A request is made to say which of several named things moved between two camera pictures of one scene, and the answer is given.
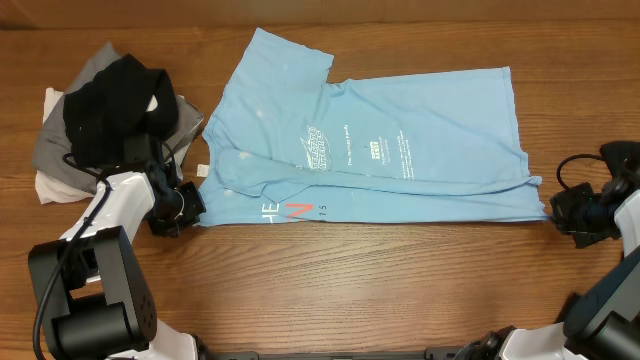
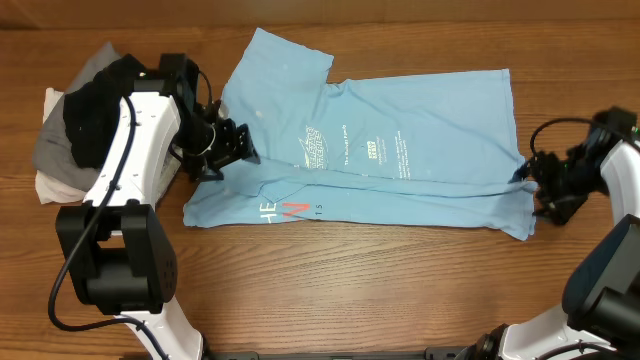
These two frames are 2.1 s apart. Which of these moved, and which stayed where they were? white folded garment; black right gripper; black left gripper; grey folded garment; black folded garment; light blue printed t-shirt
Moved: black right gripper; black left gripper
Stayed: grey folded garment; white folded garment; light blue printed t-shirt; black folded garment
